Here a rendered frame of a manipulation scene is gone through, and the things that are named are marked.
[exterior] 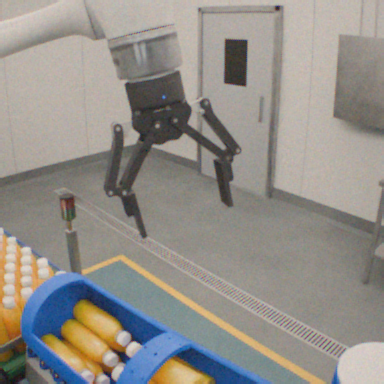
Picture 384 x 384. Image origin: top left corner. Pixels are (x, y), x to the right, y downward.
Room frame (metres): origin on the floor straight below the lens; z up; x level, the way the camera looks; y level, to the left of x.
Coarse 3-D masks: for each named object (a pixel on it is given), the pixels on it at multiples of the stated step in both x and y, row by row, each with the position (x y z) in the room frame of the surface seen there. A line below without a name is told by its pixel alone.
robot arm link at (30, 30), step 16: (64, 0) 0.65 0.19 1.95; (80, 0) 0.62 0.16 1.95; (32, 16) 0.63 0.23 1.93; (48, 16) 0.63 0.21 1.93; (64, 16) 0.64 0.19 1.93; (80, 16) 0.63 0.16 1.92; (0, 32) 0.58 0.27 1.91; (16, 32) 0.60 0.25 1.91; (32, 32) 0.62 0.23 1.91; (48, 32) 0.63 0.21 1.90; (64, 32) 0.65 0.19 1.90; (80, 32) 0.65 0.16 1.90; (96, 32) 0.64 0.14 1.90; (0, 48) 0.58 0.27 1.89; (16, 48) 0.60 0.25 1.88
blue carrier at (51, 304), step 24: (48, 288) 0.91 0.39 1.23; (72, 288) 1.01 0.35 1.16; (96, 288) 0.95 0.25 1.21; (24, 312) 0.87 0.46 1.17; (48, 312) 0.93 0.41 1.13; (72, 312) 1.00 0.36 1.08; (120, 312) 0.98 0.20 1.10; (24, 336) 0.85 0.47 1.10; (144, 336) 0.91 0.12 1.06; (168, 336) 0.74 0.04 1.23; (48, 360) 0.76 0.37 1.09; (144, 360) 0.65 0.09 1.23; (192, 360) 0.80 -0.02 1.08; (216, 360) 0.67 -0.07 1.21
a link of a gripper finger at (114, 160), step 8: (120, 128) 0.51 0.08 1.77; (112, 136) 0.53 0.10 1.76; (120, 136) 0.51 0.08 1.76; (112, 144) 0.52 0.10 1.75; (120, 144) 0.51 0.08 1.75; (112, 152) 0.51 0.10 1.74; (120, 152) 0.51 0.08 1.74; (112, 160) 0.51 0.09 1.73; (120, 160) 0.51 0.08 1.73; (112, 168) 0.51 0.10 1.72; (112, 176) 0.50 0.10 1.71; (104, 184) 0.52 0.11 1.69; (112, 184) 0.50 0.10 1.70; (112, 192) 0.50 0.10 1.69
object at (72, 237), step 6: (66, 234) 1.51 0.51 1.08; (72, 234) 1.51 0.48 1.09; (72, 240) 1.50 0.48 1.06; (72, 246) 1.50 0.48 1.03; (78, 246) 1.52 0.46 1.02; (72, 252) 1.50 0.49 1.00; (78, 252) 1.52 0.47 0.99; (72, 258) 1.50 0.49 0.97; (78, 258) 1.52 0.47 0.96; (72, 264) 1.50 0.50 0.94; (78, 264) 1.51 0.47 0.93; (72, 270) 1.51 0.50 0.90; (78, 270) 1.51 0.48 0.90
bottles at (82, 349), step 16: (48, 336) 0.86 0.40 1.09; (64, 336) 0.89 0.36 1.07; (80, 336) 0.87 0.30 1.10; (96, 336) 0.87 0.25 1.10; (64, 352) 0.80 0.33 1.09; (80, 352) 0.86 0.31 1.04; (96, 352) 0.82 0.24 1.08; (112, 352) 0.82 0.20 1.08; (80, 368) 0.76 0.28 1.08; (96, 368) 0.80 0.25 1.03; (112, 368) 0.83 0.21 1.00
